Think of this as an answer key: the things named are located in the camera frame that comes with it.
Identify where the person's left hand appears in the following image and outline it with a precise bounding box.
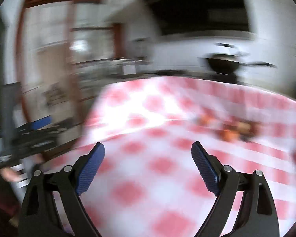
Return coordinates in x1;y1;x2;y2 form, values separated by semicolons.
0;166;24;182

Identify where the wooden door frame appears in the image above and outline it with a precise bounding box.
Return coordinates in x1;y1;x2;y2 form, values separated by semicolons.
15;0;125;131

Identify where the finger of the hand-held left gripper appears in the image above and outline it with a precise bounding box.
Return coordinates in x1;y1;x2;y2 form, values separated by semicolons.
16;116;76;139

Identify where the dark wall-mounted screen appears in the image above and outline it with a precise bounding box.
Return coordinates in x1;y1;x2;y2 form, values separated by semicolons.
138;0;257;40

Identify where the red white checked tablecloth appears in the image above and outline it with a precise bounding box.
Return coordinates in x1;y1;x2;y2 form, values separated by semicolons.
43;75;296;237

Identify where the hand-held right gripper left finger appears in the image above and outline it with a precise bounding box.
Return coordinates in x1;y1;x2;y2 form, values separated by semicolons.
18;142;106;237

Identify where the person's red clothing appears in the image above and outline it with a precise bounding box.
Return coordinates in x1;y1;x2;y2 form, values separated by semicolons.
0;171;21;228

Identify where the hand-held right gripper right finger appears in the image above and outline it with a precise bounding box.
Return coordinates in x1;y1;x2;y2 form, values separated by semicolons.
191;141;280;237

